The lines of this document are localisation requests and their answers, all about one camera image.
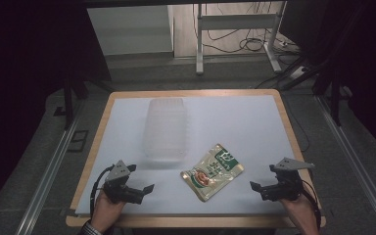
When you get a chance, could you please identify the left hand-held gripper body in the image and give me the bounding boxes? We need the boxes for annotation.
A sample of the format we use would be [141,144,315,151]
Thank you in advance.
[103,160,145,206]

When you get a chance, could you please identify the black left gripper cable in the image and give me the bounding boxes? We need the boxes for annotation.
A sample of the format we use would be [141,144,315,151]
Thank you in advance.
[89,164,116,217]

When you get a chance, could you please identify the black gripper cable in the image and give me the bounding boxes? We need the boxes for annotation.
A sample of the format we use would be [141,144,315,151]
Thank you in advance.
[301,179,323,223]
[89,164,116,217]

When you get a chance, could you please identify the black floor cables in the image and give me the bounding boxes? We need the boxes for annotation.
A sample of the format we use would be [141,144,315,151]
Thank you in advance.
[205,1,303,55]

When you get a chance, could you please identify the aluminium floor rail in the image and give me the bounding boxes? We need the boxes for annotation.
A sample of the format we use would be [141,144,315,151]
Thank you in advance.
[14,109,83,235]
[315,95,376,235]

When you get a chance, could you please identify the black metal stand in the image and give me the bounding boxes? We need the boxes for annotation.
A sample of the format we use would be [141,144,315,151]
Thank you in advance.
[53,77,90,131]
[279,53,345,127]

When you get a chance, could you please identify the clear plastic container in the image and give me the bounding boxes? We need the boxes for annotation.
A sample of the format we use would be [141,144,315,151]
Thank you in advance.
[143,97,190,163]

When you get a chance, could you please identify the white power strip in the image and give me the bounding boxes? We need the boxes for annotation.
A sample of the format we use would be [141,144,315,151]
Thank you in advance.
[288,66,308,81]

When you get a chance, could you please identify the white mat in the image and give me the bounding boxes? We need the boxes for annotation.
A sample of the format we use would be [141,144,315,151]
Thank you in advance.
[76,94,307,216]

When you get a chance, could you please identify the gold and green food packet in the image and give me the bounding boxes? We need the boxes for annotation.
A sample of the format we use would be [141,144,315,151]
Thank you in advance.
[180,143,245,203]

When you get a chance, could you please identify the white metal desk frame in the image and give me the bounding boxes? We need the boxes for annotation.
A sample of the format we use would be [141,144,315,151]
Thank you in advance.
[195,1,289,76]

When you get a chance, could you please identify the thin black floor cable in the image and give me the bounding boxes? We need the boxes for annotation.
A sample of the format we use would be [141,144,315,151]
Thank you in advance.
[281,93,311,153]

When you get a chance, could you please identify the person's left hand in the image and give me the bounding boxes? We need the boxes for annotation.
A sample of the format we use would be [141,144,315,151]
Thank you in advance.
[90,190,127,234]

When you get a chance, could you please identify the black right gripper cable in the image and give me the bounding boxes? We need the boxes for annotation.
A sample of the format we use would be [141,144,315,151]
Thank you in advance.
[301,179,323,223]

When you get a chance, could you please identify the dark curtain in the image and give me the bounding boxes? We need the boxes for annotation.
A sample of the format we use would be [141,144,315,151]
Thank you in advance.
[0,0,113,216]
[278,0,376,161]

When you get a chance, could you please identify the person's left shirt sleeve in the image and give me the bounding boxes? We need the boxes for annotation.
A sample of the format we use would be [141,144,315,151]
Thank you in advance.
[79,219,103,235]

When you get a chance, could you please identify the person's right hand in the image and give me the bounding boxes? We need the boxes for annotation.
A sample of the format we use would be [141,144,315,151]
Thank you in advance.
[280,195,321,235]

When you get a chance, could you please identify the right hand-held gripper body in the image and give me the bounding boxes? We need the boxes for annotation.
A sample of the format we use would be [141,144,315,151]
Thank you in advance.
[259,157,316,202]

